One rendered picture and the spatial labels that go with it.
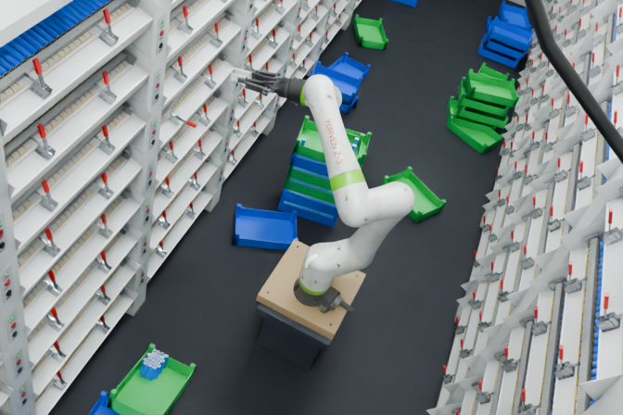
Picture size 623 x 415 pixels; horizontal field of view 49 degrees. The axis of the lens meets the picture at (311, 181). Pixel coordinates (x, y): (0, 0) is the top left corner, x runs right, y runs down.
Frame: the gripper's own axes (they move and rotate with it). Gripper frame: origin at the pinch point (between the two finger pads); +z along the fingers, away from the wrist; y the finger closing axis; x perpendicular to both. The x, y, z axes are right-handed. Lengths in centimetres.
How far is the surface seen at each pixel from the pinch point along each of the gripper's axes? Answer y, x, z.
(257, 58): 54, -26, 18
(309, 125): 57, -58, -8
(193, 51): -11.4, 13.1, 12.7
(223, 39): 4.9, 10.7, 9.0
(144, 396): -85, -93, 0
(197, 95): -9.5, -7.1, 13.3
